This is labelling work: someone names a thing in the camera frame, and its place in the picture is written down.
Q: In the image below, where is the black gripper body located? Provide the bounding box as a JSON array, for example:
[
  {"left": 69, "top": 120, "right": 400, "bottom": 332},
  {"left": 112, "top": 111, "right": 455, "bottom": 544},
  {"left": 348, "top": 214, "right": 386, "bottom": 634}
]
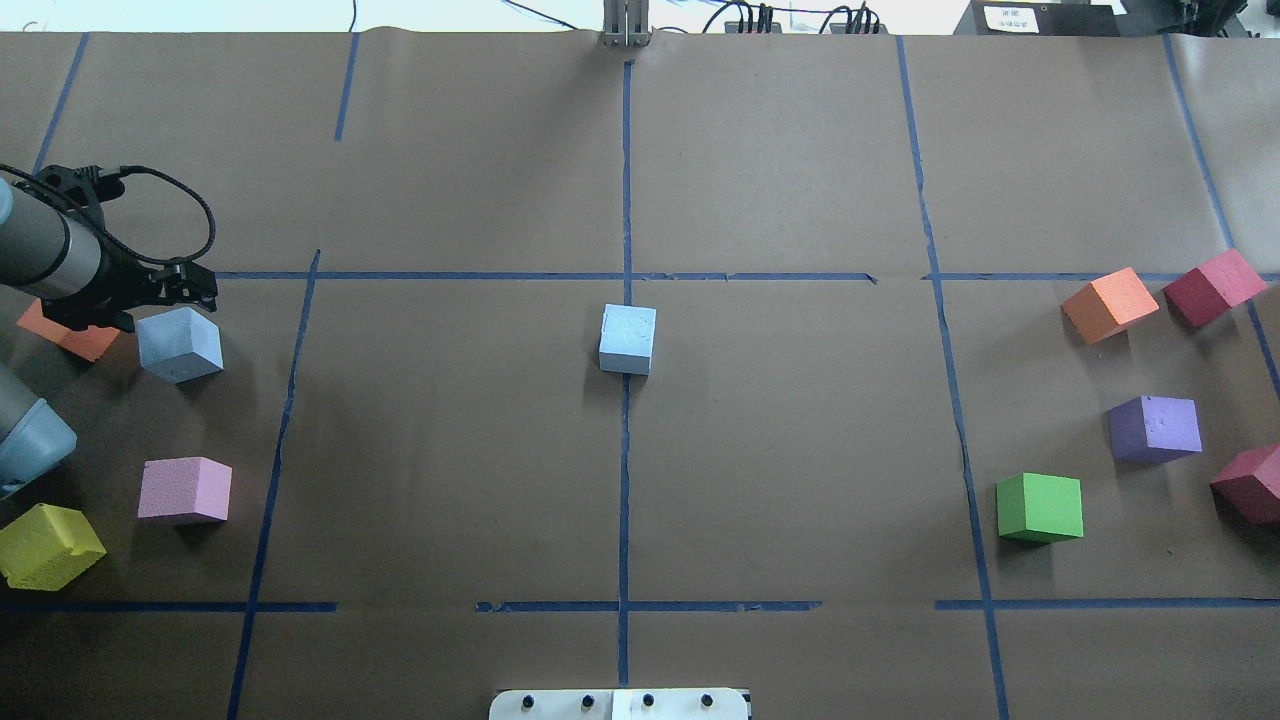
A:
[{"left": 40, "top": 251, "right": 218, "bottom": 333}]

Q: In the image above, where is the light blue foam block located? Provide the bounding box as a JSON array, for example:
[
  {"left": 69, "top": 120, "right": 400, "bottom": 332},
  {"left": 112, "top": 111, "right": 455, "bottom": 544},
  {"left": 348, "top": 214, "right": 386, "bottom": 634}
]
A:
[{"left": 598, "top": 304, "right": 657, "bottom": 375}]

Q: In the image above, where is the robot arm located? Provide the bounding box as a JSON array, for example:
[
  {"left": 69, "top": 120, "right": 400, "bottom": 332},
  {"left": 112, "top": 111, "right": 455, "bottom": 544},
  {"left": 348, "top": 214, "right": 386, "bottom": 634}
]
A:
[{"left": 1, "top": 165, "right": 224, "bottom": 383}]

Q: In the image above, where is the orange foam block near bin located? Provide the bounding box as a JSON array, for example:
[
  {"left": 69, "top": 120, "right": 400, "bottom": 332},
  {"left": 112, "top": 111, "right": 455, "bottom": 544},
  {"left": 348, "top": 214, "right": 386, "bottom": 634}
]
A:
[{"left": 15, "top": 299, "right": 122, "bottom": 363}]

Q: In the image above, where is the pink foam block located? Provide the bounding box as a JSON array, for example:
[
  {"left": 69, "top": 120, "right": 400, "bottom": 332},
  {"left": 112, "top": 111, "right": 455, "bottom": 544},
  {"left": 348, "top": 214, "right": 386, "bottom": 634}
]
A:
[{"left": 136, "top": 457, "right": 233, "bottom": 525}]

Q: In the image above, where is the yellow foam block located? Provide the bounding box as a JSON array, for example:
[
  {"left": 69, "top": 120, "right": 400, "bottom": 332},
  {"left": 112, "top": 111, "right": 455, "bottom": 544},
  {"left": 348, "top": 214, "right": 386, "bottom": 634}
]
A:
[{"left": 1, "top": 503, "right": 108, "bottom": 592}]

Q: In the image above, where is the green foam block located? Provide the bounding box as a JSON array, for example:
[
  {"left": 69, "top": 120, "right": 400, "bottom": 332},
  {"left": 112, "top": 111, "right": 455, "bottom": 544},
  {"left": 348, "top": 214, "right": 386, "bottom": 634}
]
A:
[{"left": 995, "top": 471, "right": 1085, "bottom": 544}]

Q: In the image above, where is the orange foam block far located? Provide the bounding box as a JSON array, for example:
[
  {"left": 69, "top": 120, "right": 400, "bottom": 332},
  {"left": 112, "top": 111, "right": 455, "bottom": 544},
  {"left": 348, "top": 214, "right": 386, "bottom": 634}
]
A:
[{"left": 1060, "top": 266, "right": 1160, "bottom": 345}]

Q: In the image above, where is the purple foam block far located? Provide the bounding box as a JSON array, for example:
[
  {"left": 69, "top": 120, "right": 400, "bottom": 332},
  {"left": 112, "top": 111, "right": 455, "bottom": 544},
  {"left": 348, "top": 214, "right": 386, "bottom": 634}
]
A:
[{"left": 1103, "top": 395, "right": 1204, "bottom": 464}]

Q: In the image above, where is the dark red foam block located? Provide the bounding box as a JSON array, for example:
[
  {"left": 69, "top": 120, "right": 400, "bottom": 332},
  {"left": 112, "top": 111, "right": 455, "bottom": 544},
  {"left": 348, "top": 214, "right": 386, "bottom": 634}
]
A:
[{"left": 1210, "top": 443, "right": 1279, "bottom": 527}]

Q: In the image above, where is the gripper camera mount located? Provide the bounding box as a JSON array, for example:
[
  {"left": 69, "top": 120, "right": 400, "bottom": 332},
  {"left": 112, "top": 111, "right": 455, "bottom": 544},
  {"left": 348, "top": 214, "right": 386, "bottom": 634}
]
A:
[{"left": 35, "top": 165, "right": 125, "bottom": 237}]

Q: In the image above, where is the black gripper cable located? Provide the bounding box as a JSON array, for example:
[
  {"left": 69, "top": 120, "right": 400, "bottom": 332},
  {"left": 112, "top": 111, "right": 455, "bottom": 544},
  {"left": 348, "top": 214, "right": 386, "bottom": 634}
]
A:
[{"left": 0, "top": 163, "right": 218, "bottom": 269}]

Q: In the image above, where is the aluminium frame post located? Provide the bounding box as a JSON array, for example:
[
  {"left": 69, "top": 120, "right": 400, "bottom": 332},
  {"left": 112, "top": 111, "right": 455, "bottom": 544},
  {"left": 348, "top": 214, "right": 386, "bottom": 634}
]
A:
[{"left": 600, "top": 0, "right": 652, "bottom": 47}]

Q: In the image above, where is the white camera pole base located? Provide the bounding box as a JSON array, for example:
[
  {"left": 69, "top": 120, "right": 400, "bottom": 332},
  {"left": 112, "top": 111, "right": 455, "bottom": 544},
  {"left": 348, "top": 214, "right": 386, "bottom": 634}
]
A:
[{"left": 488, "top": 687, "right": 753, "bottom": 719}]

